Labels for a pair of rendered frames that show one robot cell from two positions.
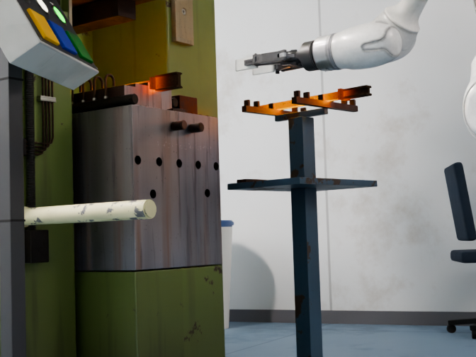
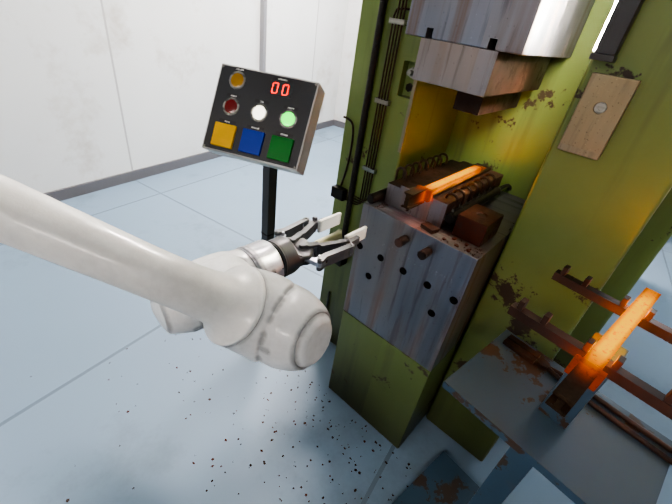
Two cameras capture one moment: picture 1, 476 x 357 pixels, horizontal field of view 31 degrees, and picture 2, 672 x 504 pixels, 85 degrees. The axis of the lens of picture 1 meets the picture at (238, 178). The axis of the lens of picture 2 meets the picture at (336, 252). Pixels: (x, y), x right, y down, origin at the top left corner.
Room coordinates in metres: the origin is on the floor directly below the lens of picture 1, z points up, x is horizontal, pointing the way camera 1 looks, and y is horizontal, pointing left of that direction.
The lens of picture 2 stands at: (2.22, -0.75, 1.40)
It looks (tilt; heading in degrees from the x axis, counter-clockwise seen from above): 33 degrees down; 91
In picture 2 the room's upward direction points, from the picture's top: 9 degrees clockwise
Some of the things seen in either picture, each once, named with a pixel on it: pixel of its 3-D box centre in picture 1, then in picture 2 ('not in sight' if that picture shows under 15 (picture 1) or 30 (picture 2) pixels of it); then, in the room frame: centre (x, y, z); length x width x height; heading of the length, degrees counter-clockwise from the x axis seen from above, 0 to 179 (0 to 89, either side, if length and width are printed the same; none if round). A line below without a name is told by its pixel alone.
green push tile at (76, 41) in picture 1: (77, 48); (280, 149); (1.98, 0.37, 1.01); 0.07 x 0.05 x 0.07; 169
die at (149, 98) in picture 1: (96, 105); (447, 186); (2.53, 0.42, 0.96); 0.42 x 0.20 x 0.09; 54
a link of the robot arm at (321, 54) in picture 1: (329, 52); (259, 266); (2.08, -0.24, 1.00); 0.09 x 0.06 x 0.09; 144
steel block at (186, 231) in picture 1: (109, 194); (440, 258); (2.58, 0.39, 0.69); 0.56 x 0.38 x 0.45; 54
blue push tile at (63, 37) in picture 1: (60, 38); (252, 142); (1.88, 0.39, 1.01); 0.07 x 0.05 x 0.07; 169
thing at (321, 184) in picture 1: (303, 185); (554, 414); (2.75, -0.21, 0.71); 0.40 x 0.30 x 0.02; 136
